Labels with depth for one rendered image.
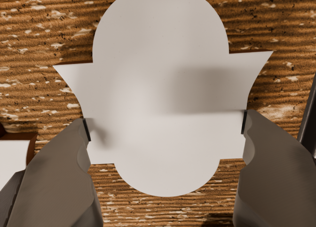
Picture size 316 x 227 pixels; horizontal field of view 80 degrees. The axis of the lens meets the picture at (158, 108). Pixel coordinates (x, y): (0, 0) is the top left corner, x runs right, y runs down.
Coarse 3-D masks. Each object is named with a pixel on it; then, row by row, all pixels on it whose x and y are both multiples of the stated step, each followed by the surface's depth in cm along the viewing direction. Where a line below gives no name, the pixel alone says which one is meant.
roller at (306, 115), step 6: (312, 84) 14; (312, 90) 14; (312, 96) 14; (312, 102) 15; (306, 108) 15; (306, 114) 15; (306, 120) 15; (300, 126) 15; (306, 126) 16; (300, 132) 15; (300, 138) 16
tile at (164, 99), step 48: (144, 0) 9; (192, 0) 9; (96, 48) 10; (144, 48) 10; (192, 48) 10; (96, 96) 12; (144, 96) 11; (192, 96) 11; (240, 96) 11; (96, 144) 13; (144, 144) 13; (192, 144) 13; (240, 144) 13; (144, 192) 15
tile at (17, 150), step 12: (0, 132) 14; (0, 144) 13; (12, 144) 13; (24, 144) 13; (0, 156) 14; (12, 156) 14; (24, 156) 14; (0, 168) 14; (12, 168) 14; (24, 168) 14; (0, 180) 15
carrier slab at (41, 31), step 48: (0, 0) 10; (48, 0) 10; (96, 0) 10; (240, 0) 10; (288, 0) 10; (0, 48) 12; (48, 48) 11; (240, 48) 11; (288, 48) 11; (0, 96) 13; (48, 96) 13; (288, 96) 12; (96, 192) 16; (192, 192) 16
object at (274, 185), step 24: (264, 120) 10; (264, 144) 8; (288, 144) 8; (264, 168) 7; (288, 168) 7; (312, 168) 7; (240, 192) 6; (264, 192) 6; (288, 192) 6; (312, 192) 6; (240, 216) 6; (264, 216) 6; (288, 216) 5; (312, 216) 5
